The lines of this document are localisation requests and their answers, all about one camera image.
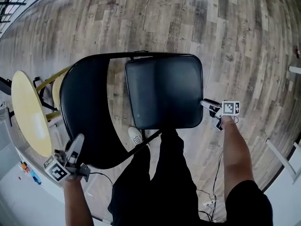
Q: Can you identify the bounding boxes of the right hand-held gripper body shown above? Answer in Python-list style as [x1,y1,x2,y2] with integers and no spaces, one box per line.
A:
[210,100,241,132]

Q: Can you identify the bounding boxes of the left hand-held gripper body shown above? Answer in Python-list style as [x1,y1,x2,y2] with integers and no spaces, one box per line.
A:
[43,150,91,183]

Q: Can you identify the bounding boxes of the black folding chair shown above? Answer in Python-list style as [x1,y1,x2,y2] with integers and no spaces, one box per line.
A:
[59,51,204,170]

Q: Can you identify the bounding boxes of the person's right forearm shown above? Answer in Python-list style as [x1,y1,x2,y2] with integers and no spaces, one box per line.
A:
[221,114,255,199]

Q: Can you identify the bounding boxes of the person's left forearm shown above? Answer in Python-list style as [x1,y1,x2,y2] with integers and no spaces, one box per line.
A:
[62,175,95,226]

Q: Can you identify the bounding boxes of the blue cloth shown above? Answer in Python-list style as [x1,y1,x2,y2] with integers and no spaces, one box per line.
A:
[30,170,42,186]

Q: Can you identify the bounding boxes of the white rectangular table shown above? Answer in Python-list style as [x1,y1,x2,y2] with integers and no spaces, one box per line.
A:
[0,146,71,226]

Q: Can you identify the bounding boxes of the round yellow wooden table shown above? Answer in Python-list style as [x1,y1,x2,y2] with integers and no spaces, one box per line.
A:
[11,65,72,157]

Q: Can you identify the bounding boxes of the person's white shoe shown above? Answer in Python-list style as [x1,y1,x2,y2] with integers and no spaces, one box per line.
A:
[128,127,144,147]

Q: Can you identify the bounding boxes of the person's black trousers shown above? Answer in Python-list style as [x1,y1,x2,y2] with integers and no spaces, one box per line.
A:
[107,128,200,226]

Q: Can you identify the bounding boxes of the person's black shirt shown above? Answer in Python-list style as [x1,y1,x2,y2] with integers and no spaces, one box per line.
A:
[225,179,273,226]

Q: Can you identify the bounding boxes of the white framed table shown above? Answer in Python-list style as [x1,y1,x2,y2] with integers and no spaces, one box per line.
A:
[263,65,301,226]

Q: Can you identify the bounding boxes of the black metal railing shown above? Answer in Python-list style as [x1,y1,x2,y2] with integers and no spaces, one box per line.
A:
[0,0,31,32]

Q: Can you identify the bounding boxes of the black cable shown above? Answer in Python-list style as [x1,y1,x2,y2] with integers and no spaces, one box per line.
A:
[197,149,224,223]
[90,171,114,186]

